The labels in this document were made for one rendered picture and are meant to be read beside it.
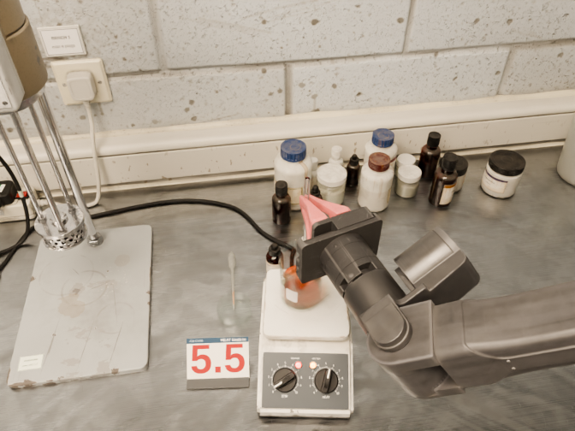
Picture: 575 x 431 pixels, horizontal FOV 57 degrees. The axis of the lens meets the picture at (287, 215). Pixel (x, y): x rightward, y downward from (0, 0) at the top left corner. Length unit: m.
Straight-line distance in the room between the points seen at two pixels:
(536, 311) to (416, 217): 0.60
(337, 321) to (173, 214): 0.43
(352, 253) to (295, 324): 0.21
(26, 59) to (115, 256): 0.43
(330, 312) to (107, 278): 0.39
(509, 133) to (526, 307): 0.79
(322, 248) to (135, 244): 0.48
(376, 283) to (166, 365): 0.40
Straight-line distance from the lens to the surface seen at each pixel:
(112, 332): 0.88
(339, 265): 0.57
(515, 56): 1.18
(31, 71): 0.66
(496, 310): 0.48
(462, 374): 0.49
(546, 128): 1.27
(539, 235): 1.08
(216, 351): 0.80
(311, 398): 0.75
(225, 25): 0.97
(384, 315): 0.49
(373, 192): 1.00
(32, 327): 0.93
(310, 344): 0.76
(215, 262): 0.94
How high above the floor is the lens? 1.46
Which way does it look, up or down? 44 degrees down
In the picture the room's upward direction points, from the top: straight up
